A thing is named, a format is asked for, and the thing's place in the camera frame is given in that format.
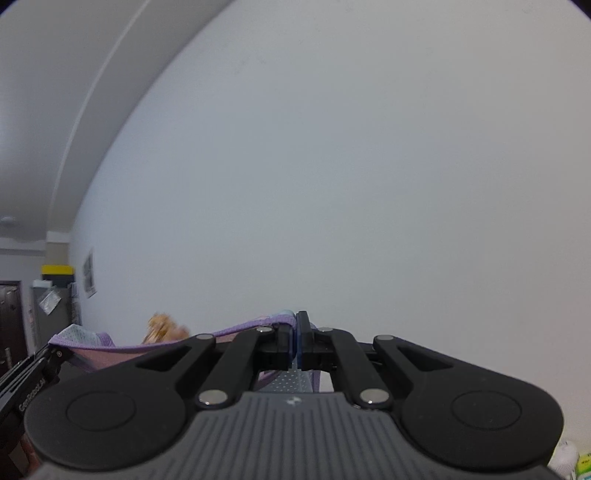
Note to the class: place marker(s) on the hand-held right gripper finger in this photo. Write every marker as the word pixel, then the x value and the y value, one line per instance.
pixel 300 344
pixel 291 345

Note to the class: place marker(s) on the grey wall poster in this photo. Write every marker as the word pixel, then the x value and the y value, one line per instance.
pixel 89 273

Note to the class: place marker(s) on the white robot toy speaker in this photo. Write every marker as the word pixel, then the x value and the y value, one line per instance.
pixel 566 457

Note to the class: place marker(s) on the brown fuzzy object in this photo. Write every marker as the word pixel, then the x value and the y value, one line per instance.
pixel 164 328

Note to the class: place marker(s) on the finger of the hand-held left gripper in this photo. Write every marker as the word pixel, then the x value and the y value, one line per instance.
pixel 37 364

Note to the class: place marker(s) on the dark brown door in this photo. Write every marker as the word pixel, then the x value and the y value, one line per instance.
pixel 9 323

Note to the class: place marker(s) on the yellow and black box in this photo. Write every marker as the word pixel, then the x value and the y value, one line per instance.
pixel 57 272

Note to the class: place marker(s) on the blue pink purple shorts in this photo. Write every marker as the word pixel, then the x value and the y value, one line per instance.
pixel 138 351

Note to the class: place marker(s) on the green and white box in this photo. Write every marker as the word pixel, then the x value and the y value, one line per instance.
pixel 583 467

